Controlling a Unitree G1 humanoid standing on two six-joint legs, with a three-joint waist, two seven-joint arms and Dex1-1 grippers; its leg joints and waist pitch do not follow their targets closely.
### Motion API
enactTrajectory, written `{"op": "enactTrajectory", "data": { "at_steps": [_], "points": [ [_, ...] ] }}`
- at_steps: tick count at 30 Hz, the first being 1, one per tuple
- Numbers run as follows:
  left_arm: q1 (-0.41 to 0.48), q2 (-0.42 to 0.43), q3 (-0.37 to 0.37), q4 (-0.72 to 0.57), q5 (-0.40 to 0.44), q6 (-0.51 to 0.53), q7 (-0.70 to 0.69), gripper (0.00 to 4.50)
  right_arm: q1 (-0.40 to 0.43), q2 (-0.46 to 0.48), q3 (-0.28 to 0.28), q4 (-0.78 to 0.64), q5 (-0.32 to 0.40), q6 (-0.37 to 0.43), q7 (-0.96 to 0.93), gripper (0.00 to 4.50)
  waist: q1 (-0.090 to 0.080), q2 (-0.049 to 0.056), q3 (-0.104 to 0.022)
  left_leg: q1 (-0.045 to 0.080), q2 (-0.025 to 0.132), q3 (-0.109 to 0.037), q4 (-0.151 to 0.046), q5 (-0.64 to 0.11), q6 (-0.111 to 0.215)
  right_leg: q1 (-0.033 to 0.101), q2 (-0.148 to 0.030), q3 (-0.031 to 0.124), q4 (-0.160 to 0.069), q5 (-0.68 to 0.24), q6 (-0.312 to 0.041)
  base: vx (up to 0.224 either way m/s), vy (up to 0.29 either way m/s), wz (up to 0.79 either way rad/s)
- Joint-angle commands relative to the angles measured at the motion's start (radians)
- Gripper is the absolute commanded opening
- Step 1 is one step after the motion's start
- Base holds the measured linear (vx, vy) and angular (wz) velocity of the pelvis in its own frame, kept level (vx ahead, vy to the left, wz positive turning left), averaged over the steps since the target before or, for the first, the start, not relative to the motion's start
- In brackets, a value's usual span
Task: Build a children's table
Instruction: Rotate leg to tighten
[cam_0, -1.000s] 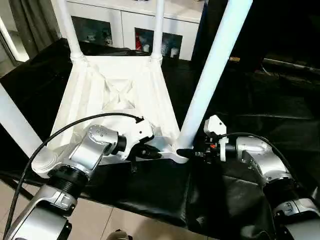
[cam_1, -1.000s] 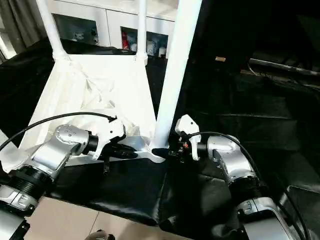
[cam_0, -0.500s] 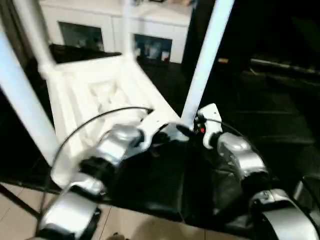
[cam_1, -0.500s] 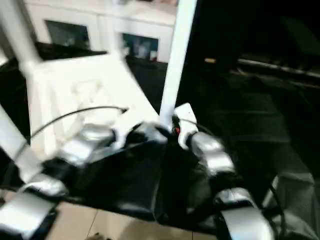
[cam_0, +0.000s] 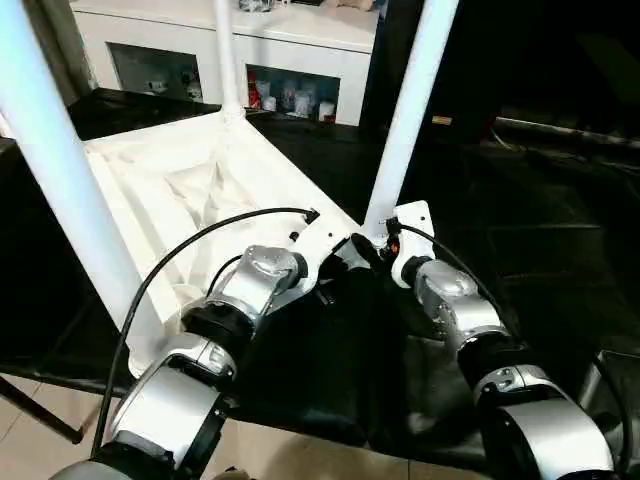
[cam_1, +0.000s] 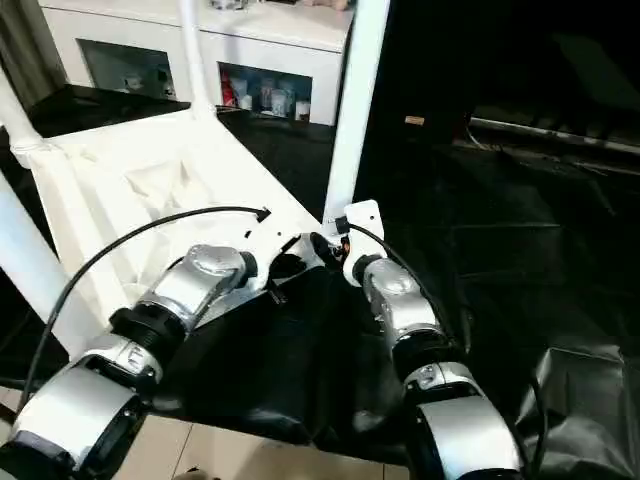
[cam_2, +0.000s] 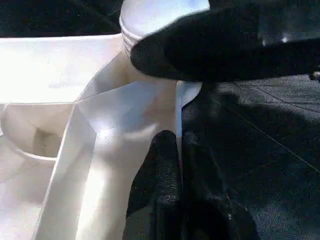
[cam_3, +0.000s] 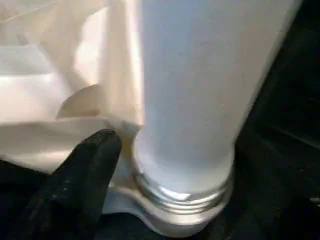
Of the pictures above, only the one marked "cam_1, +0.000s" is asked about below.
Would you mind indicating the grey curtain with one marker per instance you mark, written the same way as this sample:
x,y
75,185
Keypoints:
x,y
30,45

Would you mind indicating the black mat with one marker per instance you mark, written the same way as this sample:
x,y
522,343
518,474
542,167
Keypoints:
x,y
500,250

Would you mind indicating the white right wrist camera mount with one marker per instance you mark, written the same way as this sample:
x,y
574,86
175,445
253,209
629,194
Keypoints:
x,y
365,220

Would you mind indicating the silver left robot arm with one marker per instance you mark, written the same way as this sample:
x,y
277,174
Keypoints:
x,y
210,275

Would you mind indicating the white plastic table leg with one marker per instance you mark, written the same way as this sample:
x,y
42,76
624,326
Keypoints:
x,y
15,115
195,60
25,240
355,100

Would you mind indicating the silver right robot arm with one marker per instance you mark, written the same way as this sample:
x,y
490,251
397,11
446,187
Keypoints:
x,y
400,295

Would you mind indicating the grey figurine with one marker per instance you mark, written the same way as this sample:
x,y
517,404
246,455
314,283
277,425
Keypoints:
x,y
225,3

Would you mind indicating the dark left robot foot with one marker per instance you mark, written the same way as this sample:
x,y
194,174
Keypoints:
x,y
195,474

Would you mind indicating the white plastic table top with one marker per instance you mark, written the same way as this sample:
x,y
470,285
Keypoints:
x,y
125,150

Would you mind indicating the white cabinet with glass doors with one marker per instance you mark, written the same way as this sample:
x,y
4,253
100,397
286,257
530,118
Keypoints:
x,y
280,35

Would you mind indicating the dark metal rod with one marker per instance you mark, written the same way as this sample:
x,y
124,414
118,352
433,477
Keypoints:
x,y
550,131

